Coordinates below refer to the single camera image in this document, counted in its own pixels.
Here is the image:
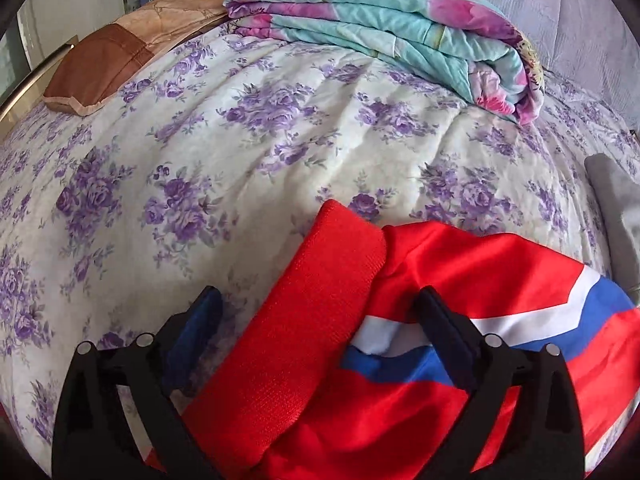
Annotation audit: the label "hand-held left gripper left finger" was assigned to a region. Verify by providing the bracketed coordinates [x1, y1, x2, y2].
[51, 286, 224, 480]

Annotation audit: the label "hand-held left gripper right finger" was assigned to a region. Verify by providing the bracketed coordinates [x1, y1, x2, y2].
[411, 286, 586, 480]

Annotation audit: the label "red white blue jacket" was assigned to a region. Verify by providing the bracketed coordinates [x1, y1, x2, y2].
[145, 199, 640, 480]

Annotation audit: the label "purple floral bed sheet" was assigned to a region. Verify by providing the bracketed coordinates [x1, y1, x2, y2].
[0, 25, 640, 476]

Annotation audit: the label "grey cloth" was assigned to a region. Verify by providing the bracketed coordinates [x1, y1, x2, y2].
[584, 152, 640, 306]

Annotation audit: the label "brown patchwork pillow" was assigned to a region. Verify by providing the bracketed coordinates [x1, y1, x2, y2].
[42, 0, 273, 117]

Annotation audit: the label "folded teal floral quilt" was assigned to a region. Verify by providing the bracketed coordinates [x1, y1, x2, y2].
[222, 0, 547, 126]

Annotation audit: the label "wooden bed frame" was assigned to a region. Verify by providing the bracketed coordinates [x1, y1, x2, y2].
[0, 35, 81, 141]

